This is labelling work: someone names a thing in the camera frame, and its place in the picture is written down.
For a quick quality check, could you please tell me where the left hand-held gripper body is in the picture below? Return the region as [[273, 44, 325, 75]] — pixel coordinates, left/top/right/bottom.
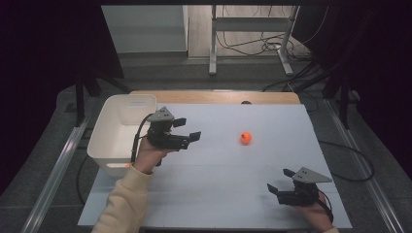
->
[[147, 106, 192, 151]]

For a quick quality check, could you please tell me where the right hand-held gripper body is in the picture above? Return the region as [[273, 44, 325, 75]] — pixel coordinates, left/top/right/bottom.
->
[[275, 166, 334, 208]]

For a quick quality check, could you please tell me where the orange ball with black mark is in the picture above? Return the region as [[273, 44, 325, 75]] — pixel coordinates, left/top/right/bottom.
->
[[239, 131, 253, 146]]

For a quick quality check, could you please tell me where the white plastic bin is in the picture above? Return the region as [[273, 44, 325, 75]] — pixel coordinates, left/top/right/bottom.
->
[[86, 93, 162, 179]]

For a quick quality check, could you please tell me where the person's left hand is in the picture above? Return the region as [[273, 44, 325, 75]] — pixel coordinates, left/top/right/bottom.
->
[[133, 135, 169, 176]]

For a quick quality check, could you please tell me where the person's right hand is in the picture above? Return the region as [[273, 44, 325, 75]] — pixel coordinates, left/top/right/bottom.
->
[[292, 193, 334, 233]]

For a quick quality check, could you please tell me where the wooden table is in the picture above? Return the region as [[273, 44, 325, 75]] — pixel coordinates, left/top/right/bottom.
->
[[129, 90, 301, 105]]

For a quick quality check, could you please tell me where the black tripod stand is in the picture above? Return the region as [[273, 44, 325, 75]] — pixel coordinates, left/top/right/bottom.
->
[[324, 64, 361, 130], [64, 64, 130, 127]]

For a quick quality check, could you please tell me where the white panel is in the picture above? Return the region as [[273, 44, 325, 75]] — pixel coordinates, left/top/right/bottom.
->
[[101, 4, 189, 54]]

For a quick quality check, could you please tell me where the dark curtain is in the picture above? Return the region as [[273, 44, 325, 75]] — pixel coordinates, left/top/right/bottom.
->
[[0, 0, 124, 195], [297, 0, 412, 183]]

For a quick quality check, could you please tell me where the left hand-held gripper black cable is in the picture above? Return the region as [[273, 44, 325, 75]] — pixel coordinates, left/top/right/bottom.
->
[[130, 113, 155, 164]]

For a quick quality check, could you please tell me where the hand-held gripper black cable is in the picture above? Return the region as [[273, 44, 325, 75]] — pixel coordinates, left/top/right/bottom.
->
[[317, 189, 334, 224], [130, 113, 155, 164]]

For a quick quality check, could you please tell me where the right hand-held gripper black cable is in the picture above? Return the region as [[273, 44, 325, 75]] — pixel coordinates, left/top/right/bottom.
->
[[317, 189, 334, 224]]

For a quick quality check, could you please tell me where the aluminium rail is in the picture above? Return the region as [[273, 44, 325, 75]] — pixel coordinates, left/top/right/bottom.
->
[[20, 117, 90, 233], [325, 98, 406, 233]]

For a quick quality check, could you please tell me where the long looped black floor cable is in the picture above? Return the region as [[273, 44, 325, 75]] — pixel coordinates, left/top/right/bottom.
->
[[319, 140, 375, 183]]

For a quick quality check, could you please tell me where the bundle of black floor cables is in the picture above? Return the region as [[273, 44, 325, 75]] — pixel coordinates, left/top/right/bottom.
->
[[261, 61, 325, 93]]

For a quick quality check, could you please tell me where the short curved black floor cable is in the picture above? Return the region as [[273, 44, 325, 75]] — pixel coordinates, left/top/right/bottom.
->
[[76, 154, 88, 207]]

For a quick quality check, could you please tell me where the tangle of black cables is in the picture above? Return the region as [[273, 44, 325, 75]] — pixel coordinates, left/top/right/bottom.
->
[[216, 32, 312, 61]]

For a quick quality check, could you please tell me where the white metal stand frame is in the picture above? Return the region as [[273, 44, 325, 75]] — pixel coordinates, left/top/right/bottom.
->
[[208, 4, 300, 77]]

